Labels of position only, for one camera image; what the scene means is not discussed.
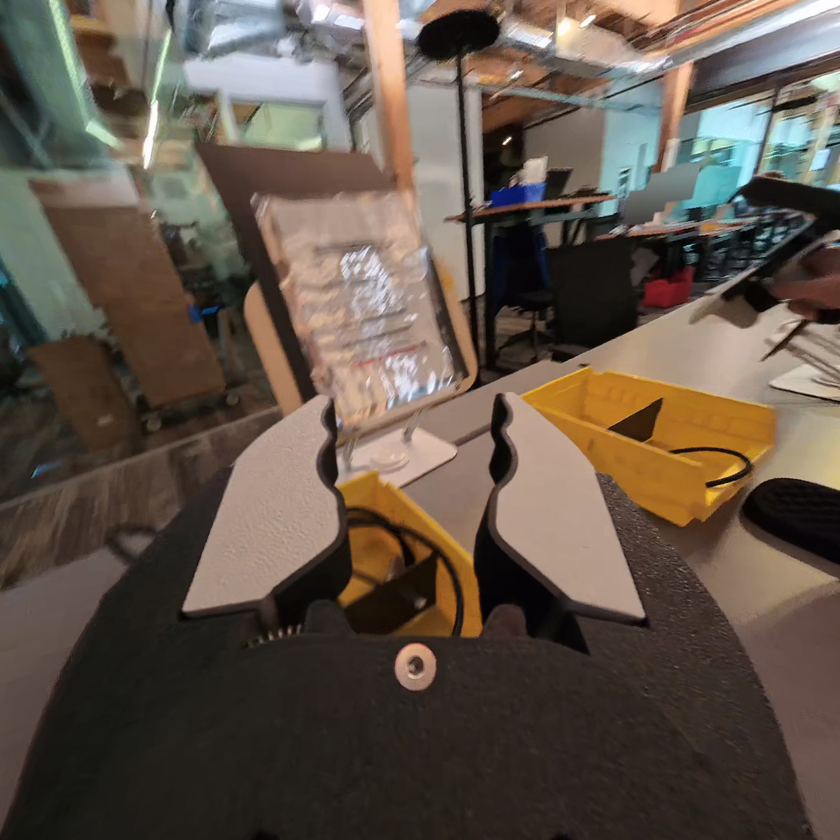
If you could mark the person's right hand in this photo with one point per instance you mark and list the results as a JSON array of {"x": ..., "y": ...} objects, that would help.
[{"x": 820, "y": 289}]

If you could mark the black office chair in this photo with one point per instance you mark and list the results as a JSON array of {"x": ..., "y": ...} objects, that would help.
[{"x": 594, "y": 289}]

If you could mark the blue plastic bin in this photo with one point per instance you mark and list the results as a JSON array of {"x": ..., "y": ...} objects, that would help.
[{"x": 518, "y": 195}]

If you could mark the black mesh pad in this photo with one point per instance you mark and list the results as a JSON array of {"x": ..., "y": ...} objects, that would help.
[{"x": 794, "y": 518}]

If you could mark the white stand base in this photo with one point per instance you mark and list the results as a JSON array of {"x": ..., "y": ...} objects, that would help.
[{"x": 807, "y": 380}]

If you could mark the instruction sheet in sleeve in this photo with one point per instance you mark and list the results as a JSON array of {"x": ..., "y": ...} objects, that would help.
[{"x": 354, "y": 295}]

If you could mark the office chair with blue jacket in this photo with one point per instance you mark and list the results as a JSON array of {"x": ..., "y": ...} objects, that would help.
[{"x": 518, "y": 262}]

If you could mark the wooden standing desk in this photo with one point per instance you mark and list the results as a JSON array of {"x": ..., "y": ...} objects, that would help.
[{"x": 531, "y": 208}]

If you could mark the black laptop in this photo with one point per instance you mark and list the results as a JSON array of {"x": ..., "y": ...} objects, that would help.
[{"x": 558, "y": 182}]

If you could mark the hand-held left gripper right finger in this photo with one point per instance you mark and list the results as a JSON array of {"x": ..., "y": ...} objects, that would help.
[{"x": 564, "y": 525}]

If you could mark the yellow plastic bin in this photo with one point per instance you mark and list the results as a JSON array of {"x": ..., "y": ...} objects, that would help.
[
  {"x": 630, "y": 463},
  {"x": 371, "y": 489}
]

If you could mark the large cardboard box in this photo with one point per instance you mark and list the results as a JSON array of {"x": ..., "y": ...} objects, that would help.
[
  {"x": 164, "y": 295},
  {"x": 85, "y": 394}
]

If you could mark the instruction sheet on stand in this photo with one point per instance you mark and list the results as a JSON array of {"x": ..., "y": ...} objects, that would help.
[{"x": 262, "y": 177}]

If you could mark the black bin divider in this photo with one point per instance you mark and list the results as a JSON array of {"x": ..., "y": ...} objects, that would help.
[
  {"x": 640, "y": 423},
  {"x": 387, "y": 610}
]

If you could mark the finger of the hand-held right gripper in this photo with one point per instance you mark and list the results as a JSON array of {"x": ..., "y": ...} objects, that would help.
[{"x": 738, "y": 313}]

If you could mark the silver ventilation duct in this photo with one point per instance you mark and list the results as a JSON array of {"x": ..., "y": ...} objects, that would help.
[{"x": 525, "y": 36}]

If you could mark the black floor lamp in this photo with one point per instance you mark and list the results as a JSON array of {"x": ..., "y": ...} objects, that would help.
[{"x": 459, "y": 36}]

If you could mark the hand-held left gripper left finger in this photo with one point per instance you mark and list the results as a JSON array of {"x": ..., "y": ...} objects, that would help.
[{"x": 275, "y": 512}]

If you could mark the wooden support post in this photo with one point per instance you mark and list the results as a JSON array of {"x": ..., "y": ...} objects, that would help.
[
  {"x": 676, "y": 118},
  {"x": 387, "y": 98}
]

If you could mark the red plastic bin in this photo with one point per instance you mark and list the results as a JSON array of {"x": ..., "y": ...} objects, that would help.
[{"x": 669, "y": 292}]

